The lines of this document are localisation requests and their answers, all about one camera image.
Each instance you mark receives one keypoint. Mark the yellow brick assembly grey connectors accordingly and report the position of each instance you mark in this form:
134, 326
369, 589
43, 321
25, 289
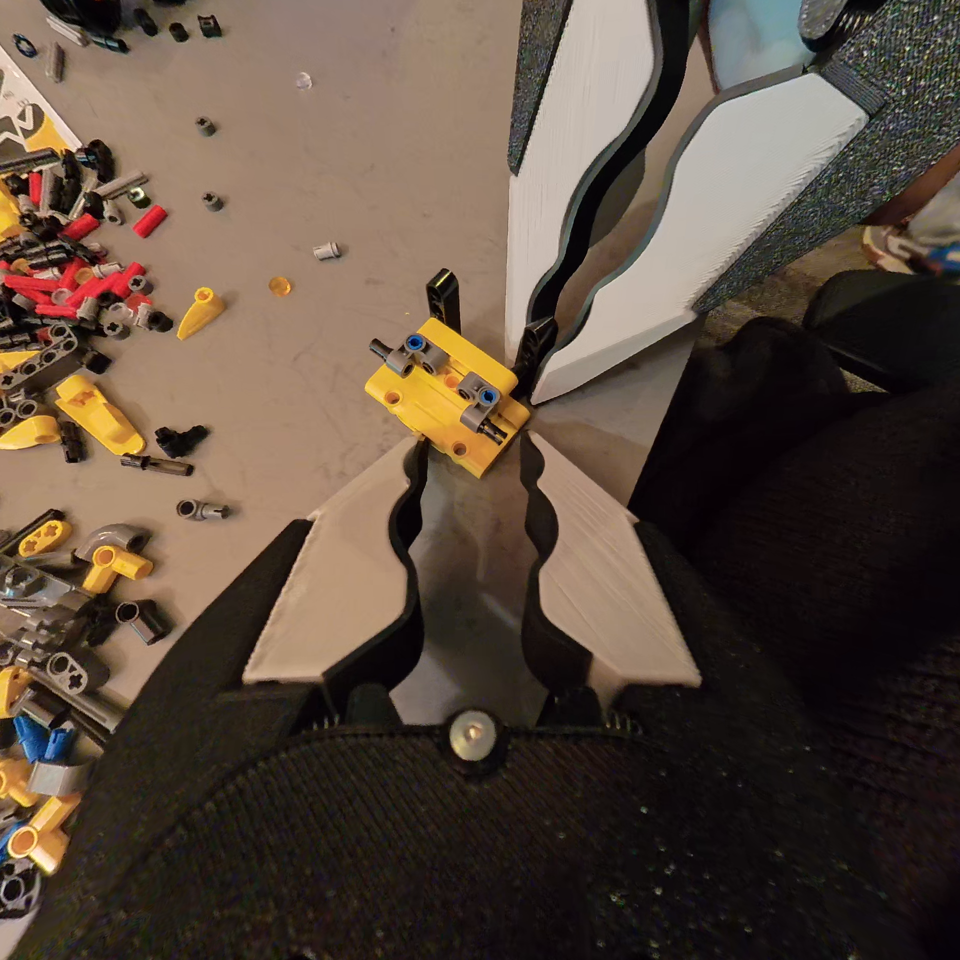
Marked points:
420, 394

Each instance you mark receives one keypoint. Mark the yellow toy vehicle model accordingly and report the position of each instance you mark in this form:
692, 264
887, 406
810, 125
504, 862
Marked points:
79, 11

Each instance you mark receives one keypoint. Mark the white red sneaker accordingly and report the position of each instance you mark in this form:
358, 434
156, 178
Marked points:
907, 247

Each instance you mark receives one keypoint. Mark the orange transparent round stud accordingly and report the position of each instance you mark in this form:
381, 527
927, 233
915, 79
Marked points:
280, 286

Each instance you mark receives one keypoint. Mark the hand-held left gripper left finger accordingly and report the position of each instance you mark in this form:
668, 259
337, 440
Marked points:
345, 592

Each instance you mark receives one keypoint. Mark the light grey small connector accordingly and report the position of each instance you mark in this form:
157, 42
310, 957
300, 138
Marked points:
328, 251

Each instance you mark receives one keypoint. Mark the dark grey bush piece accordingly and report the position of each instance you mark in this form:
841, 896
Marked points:
213, 201
205, 126

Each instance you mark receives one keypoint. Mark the pile of building brick pieces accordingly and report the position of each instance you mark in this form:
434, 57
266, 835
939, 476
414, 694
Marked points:
67, 300

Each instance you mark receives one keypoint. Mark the person's right hand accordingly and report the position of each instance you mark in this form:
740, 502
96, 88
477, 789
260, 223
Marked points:
911, 187

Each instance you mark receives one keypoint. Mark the black beam with pins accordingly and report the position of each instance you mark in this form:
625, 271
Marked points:
536, 345
442, 292

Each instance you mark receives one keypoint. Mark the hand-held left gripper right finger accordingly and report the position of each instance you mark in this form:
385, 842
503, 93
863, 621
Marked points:
607, 592

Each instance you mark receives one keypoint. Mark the yellow grey sticker sheet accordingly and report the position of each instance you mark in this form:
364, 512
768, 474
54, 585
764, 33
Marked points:
30, 120

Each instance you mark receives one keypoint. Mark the black chair seat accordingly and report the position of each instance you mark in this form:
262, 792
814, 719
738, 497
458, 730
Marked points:
885, 322

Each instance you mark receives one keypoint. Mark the person's dark clothing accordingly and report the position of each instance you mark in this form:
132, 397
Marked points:
825, 562

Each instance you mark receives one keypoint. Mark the yellow cone tooth piece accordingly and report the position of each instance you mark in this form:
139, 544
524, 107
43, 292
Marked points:
201, 313

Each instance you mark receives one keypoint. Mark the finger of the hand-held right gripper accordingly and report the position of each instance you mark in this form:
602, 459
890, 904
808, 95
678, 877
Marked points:
585, 112
750, 187

